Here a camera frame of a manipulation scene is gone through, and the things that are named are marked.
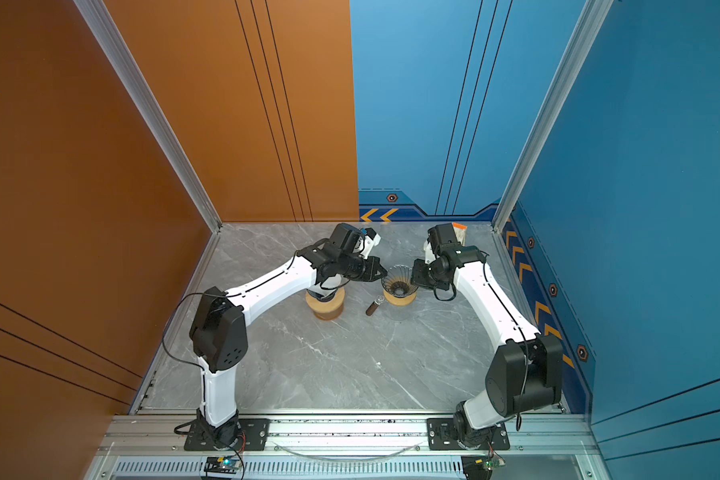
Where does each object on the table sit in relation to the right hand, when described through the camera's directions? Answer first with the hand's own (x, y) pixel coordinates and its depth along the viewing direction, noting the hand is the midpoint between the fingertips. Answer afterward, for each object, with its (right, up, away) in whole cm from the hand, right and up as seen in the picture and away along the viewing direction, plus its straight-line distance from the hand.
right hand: (412, 279), depth 85 cm
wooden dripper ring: (-24, -9, +2) cm, 26 cm away
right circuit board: (+14, -43, -14) cm, 48 cm away
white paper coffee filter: (-27, -3, 0) cm, 27 cm away
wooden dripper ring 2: (-3, -6, 0) cm, 7 cm away
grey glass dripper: (-4, -1, +3) cm, 5 cm away
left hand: (-7, +2, 0) cm, 7 cm away
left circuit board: (-47, -43, -14) cm, 65 cm away
